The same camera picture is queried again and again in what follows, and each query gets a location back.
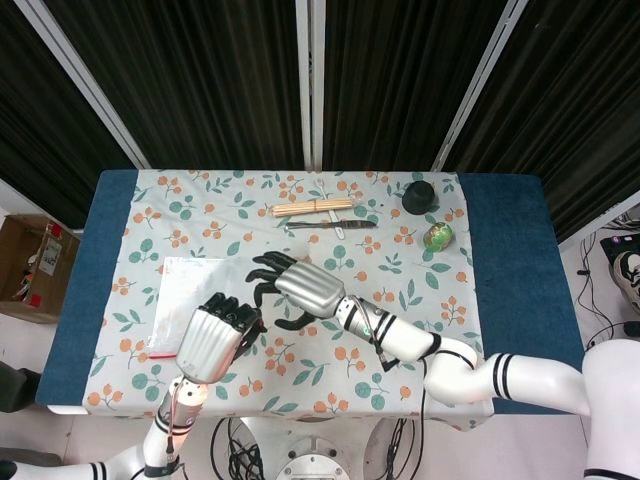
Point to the white slanted frame post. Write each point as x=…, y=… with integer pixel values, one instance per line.
x=100, y=100
x=480, y=85

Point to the dark round cap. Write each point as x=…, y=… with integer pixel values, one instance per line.
x=419, y=197

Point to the black white sneaker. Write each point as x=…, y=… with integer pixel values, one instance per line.
x=630, y=275

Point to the floral fruit print tablecloth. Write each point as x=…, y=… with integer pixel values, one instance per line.
x=400, y=280

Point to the steel table knife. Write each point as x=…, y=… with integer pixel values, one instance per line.
x=350, y=224

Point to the black pleated curtain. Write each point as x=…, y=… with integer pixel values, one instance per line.
x=210, y=75

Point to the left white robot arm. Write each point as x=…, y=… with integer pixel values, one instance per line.
x=160, y=440

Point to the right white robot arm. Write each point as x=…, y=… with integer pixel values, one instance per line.
x=405, y=335

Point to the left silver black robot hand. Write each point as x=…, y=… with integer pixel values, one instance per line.
x=207, y=345

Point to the brown cardboard box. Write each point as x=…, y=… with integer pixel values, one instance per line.
x=20, y=250

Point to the blue table cover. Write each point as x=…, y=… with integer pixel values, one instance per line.
x=510, y=240

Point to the white upright frame post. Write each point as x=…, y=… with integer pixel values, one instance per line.
x=310, y=75

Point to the white plastic toothbrush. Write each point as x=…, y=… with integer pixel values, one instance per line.
x=339, y=232

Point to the clear mesh zipper pouch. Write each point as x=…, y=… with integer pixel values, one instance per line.
x=185, y=290

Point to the green owl figurine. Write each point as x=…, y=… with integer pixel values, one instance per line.
x=438, y=237

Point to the bundle of wooden sticks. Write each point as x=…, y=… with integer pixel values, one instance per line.
x=310, y=207

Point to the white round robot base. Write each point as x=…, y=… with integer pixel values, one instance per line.
x=312, y=465

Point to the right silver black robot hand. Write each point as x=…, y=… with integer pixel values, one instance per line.
x=310, y=287

